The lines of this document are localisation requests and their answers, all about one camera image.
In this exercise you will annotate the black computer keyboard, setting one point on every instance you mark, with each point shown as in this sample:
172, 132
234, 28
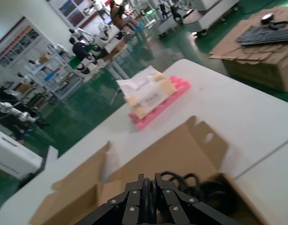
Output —
268, 35

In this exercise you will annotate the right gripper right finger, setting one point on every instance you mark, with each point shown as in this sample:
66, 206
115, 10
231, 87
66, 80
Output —
174, 206

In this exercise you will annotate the green covered table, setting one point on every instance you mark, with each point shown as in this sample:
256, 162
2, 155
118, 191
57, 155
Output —
74, 62

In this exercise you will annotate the silver background robot arm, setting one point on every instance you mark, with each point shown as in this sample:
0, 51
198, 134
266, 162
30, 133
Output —
12, 111

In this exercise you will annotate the seated person in black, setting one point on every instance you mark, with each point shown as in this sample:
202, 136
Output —
79, 50

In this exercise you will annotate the empty brown cardboard box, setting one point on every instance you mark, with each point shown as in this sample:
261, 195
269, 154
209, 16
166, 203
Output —
71, 204

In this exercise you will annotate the pink foam tray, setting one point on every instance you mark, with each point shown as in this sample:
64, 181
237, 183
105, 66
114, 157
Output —
181, 85

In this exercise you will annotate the person in orange brown top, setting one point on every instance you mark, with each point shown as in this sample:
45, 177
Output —
118, 16

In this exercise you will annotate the white Tianqing robot pedestal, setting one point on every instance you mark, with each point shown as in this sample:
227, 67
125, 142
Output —
12, 154

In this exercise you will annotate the white robot base platform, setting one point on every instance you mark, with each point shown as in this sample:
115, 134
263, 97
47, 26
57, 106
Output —
211, 11

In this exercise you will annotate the white taped foam package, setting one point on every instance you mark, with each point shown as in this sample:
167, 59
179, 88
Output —
146, 91

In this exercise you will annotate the white metal shelf rack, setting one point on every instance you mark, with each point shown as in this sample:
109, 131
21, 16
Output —
54, 70

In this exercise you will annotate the stack of flat cardboard sheets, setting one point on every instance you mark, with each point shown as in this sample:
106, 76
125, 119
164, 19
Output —
263, 54

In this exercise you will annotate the black computer mouse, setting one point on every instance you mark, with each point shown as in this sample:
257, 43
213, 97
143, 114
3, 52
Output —
267, 18

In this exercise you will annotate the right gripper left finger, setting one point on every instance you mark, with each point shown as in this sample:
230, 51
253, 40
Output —
132, 204

